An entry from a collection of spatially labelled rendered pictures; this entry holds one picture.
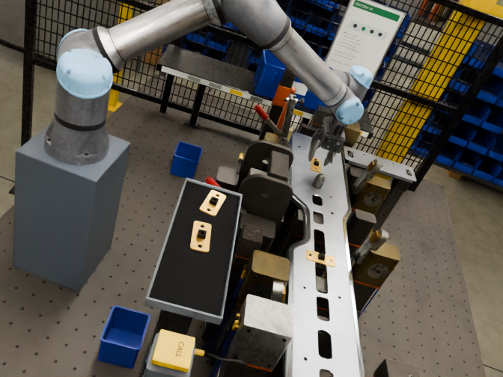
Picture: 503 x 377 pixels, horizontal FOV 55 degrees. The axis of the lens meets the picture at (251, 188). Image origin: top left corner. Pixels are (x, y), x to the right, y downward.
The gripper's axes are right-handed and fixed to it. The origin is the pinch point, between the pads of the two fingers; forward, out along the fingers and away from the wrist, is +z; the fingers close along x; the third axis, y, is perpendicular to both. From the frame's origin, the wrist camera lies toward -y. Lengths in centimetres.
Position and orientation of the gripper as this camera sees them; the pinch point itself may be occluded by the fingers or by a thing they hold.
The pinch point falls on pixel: (318, 159)
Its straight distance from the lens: 168.5
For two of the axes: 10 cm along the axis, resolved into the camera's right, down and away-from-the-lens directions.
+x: 9.5, 2.9, 1.1
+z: -3.0, 7.5, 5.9
